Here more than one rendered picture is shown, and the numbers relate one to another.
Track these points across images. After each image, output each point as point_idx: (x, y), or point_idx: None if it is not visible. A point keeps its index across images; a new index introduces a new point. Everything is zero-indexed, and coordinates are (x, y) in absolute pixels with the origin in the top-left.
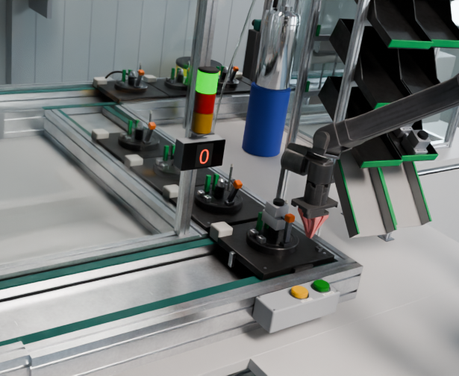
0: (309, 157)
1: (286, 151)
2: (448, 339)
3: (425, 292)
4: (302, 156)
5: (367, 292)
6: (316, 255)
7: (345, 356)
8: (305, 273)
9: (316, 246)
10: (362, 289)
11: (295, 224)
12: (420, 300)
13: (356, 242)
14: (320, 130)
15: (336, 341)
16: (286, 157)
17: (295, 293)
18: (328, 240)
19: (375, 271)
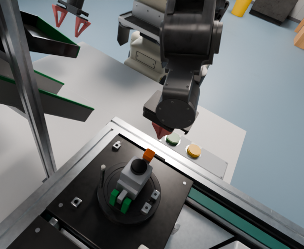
0: (195, 76)
1: (192, 104)
2: (127, 90)
3: (76, 97)
4: (196, 84)
5: (98, 129)
6: (127, 147)
7: (184, 135)
8: (159, 152)
9: (117, 148)
10: (94, 133)
11: (51, 184)
12: (89, 100)
13: None
14: (212, 25)
15: None
16: (196, 108)
17: (200, 151)
18: None
19: (57, 125)
